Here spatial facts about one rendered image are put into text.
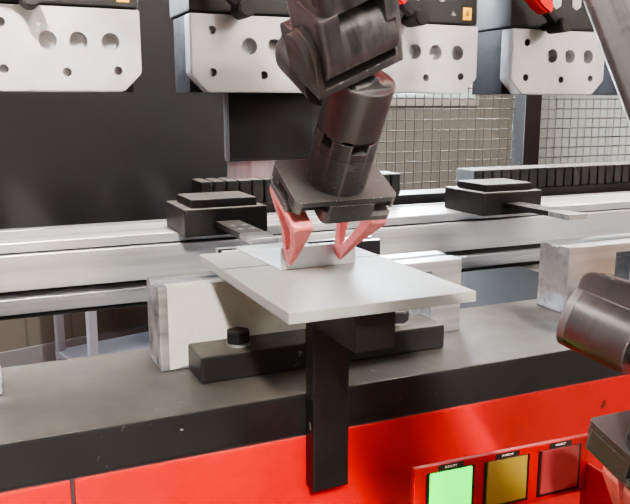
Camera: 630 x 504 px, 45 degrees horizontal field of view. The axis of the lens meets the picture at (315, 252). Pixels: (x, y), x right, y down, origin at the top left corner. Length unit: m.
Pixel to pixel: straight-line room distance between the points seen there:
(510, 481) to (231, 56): 0.51
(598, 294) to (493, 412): 0.31
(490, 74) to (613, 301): 0.46
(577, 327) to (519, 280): 0.76
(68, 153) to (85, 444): 0.69
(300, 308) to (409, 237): 0.64
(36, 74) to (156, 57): 0.60
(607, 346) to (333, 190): 0.26
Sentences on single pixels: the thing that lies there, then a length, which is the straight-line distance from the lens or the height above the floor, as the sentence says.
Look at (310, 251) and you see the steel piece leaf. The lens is 0.77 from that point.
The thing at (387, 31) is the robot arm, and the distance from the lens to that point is 0.61.
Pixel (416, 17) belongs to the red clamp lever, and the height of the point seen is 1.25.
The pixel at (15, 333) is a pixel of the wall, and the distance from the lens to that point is 3.55.
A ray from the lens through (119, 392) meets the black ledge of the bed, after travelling 0.81.
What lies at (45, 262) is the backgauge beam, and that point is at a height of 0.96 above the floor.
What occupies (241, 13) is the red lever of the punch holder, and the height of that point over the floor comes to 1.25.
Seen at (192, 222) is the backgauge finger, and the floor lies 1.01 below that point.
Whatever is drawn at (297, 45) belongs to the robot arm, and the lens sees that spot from 0.59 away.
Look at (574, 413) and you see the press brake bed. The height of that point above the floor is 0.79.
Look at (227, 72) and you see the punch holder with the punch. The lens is 0.82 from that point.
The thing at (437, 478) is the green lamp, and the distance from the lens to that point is 0.73.
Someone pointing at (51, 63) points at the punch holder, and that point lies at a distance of 0.78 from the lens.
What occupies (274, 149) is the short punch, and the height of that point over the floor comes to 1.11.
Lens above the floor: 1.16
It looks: 11 degrees down
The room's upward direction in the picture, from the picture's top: straight up
